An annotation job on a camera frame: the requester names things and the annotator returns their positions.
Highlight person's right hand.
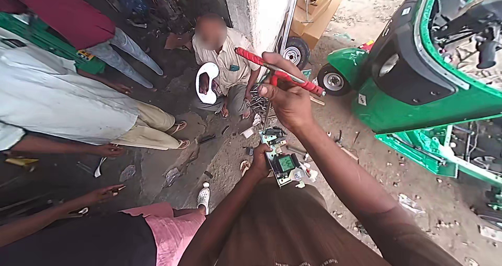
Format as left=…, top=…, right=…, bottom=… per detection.
left=258, top=52, right=315, bottom=135

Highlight person's left hand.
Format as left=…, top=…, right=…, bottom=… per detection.
left=251, top=143, right=273, bottom=179

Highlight metal plate with green display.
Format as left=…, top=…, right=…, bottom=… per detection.
left=259, top=127, right=299, bottom=189

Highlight red T-handle screwdriver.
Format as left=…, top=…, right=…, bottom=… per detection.
left=235, top=47, right=326, bottom=132

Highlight person's left forearm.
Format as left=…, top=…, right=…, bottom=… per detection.
left=178, top=169, right=270, bottom=266

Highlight person's right forearm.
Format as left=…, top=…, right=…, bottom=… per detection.
left=293, top=121, right=464, bottom=266

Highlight loose black tyre wheel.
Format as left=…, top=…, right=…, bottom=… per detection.
left=282, top=36, right=310, bottom=70

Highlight pile of metal tools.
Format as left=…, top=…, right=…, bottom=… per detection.
left=250, top=87, right=277, bottom=115

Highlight cardboard boxes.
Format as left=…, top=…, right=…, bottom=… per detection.
left=288, top=0, right=343, bottom=50

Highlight white pillar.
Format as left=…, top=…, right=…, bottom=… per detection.
left=221, top=0, right=300, bottom=60

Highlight white curved plastic part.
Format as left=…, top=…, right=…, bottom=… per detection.
left=195, top=62, right=219, bottom=104

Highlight person's body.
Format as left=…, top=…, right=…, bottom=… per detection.
left=214, top=177, right=383, bottom=266

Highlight white clog shoe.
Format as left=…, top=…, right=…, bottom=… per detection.
left=197, top=182, right=211, bottom=216

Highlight clear crumpled plastic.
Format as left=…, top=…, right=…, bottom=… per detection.
left=119, top=164, right=136, bottom=183
left=164, top=167, right=181, bottom=187

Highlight green and black auto rickshaw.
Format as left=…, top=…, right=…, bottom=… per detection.
left=317, top=0, right=502, bottom=212

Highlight clear plastic wrapper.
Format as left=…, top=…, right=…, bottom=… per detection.
left=398, top=193, right=426, bottom=215

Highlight blue plastic bag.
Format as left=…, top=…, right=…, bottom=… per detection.
left=119, top=0, right=150, bottom=15

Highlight green vehicle with yellow plate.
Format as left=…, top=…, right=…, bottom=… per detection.
left=0, top=12, right=106, bottom=75

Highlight yellow flat piece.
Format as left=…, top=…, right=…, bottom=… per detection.
left=5, top=158, right=39, bottom=167

